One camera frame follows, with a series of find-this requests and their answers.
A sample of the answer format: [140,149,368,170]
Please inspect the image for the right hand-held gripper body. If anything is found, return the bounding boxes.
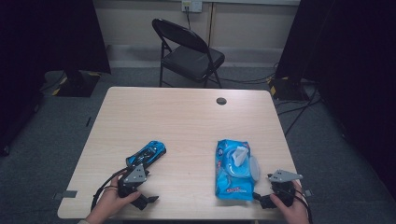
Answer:
[268,169,304,208]

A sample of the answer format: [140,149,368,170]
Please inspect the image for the black floor cable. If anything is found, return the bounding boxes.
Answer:
[207,71,278,86]
[283,87,319,138]
[276,97,323,117]

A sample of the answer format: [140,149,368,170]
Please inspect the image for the right hand-held gripper cable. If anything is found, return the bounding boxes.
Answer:
[279,186,314,224]

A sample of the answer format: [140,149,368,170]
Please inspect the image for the black curtain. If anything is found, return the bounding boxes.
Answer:
[275,0,396,202]
[0,0,112,157]

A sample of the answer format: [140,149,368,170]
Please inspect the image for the person's right hand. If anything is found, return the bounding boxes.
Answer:
[269,180,311,224]

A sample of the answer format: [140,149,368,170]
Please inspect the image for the black folding chair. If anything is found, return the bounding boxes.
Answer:
[151,17,226,90]

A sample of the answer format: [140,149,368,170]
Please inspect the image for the hand-held gripper cable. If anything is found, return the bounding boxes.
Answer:
[90,167,130,213]
[279,186,314,224]

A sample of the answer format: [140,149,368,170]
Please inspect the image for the blue wet wipes pack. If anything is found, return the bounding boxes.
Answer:
[214,138,262,202]

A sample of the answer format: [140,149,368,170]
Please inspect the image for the white wet wipe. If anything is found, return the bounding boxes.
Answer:
[232,146,249,167]

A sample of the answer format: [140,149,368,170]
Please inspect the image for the blue and black toy car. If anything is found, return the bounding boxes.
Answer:
[125,140,167,171]

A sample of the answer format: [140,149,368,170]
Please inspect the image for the vertical wall cable duct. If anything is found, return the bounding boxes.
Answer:
[207,2,217,48]

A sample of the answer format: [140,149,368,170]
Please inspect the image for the left hand-held gripper cable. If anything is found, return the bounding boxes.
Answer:
[90,167,130,213]

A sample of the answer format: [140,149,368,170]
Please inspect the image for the black stand base yellow tape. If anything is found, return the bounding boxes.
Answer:
[55,70,102,98]
[267,76,310,102]

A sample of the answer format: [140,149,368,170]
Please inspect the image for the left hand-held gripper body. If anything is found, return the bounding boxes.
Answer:
[117,163,151,200]

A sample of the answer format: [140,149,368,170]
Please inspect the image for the white wall socket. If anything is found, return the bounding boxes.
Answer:
[181,0,204,14]

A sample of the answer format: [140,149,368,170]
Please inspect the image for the black plug cable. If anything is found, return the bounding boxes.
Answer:
[185,5,192,31]

